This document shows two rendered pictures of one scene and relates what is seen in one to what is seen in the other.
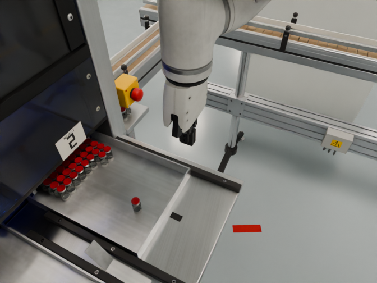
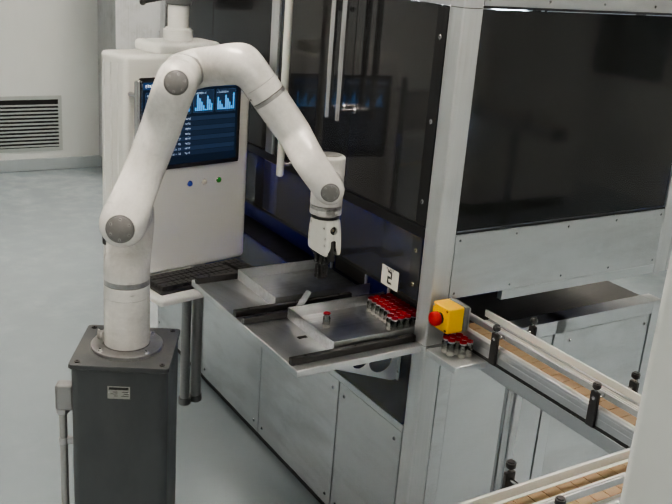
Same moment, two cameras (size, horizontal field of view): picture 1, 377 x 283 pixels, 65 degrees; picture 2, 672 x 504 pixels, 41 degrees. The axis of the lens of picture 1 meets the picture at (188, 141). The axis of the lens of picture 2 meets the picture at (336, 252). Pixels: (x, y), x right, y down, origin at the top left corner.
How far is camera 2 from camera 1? 2.52 m
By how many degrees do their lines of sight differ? 96
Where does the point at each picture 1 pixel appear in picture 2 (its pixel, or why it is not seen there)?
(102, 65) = (427, 256)
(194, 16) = not seen: hidden behind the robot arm
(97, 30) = (433, 227)
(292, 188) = not seen: outside the picture
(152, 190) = (337, 336)
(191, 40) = not seen: hidden behind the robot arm
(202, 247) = (265, 336)
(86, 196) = (362, 316)
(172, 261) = (271, 325)
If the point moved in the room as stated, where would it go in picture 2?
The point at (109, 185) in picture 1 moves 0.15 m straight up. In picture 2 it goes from (364, 325) to (368, 277)
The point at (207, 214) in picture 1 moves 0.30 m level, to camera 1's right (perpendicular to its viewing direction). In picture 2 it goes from (288, 346) to (218, 386)
